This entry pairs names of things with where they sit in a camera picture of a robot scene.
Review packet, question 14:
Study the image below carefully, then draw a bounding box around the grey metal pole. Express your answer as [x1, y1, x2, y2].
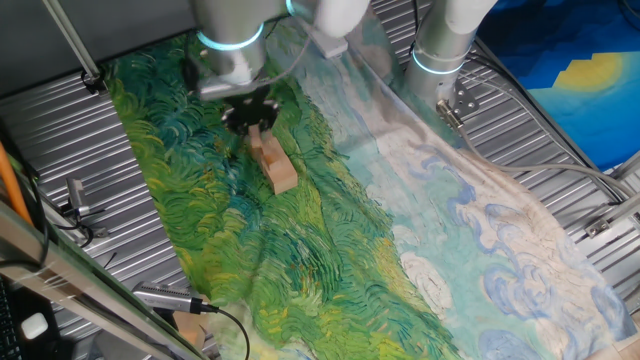
[42, 0, 109, 96]

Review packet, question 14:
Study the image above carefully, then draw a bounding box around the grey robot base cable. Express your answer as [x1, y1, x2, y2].
[435, 98, 640, 204]

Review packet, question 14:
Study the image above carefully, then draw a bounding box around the grey black camera mount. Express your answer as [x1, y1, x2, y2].
[62, 177, 109, 239]

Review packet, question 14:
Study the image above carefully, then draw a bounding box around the black keyboard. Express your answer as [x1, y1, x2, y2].
[0, 277, 24, 360]

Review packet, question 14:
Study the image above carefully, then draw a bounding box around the black camera cable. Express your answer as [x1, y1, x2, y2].
[204, 304, 251, 360]

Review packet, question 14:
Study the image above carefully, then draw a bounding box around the silver ribbed camera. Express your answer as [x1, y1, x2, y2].
[132, 281, 210, 315]

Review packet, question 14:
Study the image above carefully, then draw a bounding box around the black frame cable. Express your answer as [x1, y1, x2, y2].
[19, 164, 51, 271]

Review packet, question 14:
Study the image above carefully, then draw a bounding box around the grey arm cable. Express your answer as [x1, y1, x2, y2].
[254, 32, 314, 87]

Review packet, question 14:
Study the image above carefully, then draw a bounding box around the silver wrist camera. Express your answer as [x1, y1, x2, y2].
[197, 72, 271, 102]

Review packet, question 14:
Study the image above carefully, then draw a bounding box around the aluminium profile bar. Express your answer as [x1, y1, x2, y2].
[584, 192, 640, 239]

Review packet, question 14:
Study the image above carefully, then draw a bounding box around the orange tube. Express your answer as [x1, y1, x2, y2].
[0, 142, 34, 226]

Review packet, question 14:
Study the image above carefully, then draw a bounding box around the aluminium frame beam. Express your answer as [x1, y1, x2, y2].
[0, 199, 209, 360]

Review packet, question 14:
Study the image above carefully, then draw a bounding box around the green blue painted cloth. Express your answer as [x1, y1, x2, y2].
[102, 0, 639, 360]

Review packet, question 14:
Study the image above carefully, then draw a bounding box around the white power strip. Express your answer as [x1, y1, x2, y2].
[309, 27, 350, 60]

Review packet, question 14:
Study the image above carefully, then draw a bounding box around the white earbuds case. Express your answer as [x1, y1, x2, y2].
[20, 312, 50, 341]

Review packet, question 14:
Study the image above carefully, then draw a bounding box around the blue yellow painted cloth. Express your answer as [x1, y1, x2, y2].
[474, 0, 640, 171]

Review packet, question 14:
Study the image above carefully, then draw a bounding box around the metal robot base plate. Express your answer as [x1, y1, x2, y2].
[447, 79, 481, 119]

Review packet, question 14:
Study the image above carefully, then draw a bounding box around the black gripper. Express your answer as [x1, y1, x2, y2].
[221, 89, 282, 137]

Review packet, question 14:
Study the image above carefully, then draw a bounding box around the metal corner bracket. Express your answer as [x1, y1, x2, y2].
[583, 217, 614, 240]

